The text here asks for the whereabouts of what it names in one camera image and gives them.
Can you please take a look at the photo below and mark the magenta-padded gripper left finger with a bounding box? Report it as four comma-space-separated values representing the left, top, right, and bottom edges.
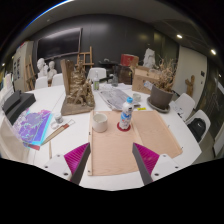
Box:
39, 142, 92, 186

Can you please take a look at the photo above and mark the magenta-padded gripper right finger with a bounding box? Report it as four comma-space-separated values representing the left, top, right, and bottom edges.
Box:
131, 142, 184, 186

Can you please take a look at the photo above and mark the white blue-capped drink bottle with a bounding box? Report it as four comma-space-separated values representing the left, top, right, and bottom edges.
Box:
118, 96, 135, 131

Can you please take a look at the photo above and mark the beige wooden drawing board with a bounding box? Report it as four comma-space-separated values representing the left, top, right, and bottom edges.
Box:
87, 109, 145, 177
130, 109, 184, 159

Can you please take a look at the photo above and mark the white ceramic cup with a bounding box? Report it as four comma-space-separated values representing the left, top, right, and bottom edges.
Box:
92, 112, 109, 134

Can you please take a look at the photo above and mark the small grey paint jar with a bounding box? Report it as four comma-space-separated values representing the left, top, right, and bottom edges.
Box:
54, 112, 64, 124

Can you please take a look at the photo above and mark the black backpack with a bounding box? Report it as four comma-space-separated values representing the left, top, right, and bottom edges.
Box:
187, 118, 208, 143

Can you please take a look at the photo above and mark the dried plant in grey pot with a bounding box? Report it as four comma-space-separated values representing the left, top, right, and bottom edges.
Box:
146, 58, 178, 114

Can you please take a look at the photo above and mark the small white cup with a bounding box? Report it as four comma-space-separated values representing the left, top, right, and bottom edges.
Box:
132, 92, 142, 103

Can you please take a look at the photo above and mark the white canvas bag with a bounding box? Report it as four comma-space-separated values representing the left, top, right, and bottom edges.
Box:
0, 114, 30, 164

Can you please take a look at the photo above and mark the white chair with papers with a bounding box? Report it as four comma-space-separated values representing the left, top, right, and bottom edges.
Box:
169, 92, 196, 122

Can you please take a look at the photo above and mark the grey printed newspaper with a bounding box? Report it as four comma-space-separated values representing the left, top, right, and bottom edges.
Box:
98, 85, 141, 112

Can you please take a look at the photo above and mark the white chair with backpack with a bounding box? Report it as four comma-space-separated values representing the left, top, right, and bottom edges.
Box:
184, 109, 212, 148

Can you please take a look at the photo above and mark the black flat box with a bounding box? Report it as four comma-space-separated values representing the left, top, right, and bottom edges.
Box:
6, 92, 37, 126
2, 89, 23, 114

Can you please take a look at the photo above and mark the green-labelled spray bottle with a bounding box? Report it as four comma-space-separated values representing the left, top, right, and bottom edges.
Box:
93, 69, 100, 92

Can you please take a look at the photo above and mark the brown cardboard box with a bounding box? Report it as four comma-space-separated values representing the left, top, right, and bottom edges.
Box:
131, 65, 160, 95

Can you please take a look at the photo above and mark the wooden mannequin figure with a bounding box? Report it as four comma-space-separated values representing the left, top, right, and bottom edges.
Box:
184, 74, 196, 98

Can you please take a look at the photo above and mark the dark glass jar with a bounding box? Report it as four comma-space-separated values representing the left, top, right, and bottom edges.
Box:
111, 72, 120, 88

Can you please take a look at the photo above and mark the dark woven basket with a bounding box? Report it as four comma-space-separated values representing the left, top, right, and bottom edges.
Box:
118, 64, 134, 85

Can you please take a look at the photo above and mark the white plaster bust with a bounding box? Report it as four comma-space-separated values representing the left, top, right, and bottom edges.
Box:
46, 60, 58, 83
36, 57, 49, 79

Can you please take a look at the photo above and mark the short wooden easel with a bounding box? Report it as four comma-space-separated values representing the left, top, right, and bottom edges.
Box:
76, 45, 95, 73

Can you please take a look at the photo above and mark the tall wooden easel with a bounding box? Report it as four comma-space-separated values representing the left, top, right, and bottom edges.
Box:
24, 54, 37, 91

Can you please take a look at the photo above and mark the white plaster statue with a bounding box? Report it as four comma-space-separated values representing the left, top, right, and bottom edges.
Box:
142, 47, 157, 69

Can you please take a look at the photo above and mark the red box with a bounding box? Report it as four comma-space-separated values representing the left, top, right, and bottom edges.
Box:
119, 53, 140, 68

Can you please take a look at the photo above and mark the beige cabinet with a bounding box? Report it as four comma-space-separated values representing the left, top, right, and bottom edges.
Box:
12, 40, 35, 93

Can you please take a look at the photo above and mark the long ceiling light strip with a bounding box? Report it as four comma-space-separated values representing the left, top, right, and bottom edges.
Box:
24, 0, 74, 31

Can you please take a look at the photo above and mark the wooden-handled brush tool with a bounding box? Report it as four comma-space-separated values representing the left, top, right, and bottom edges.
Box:
41, 118, 76, 146

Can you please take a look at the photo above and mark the black wall screen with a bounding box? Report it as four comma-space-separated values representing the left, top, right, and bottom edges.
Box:
36, 27, 83, 62

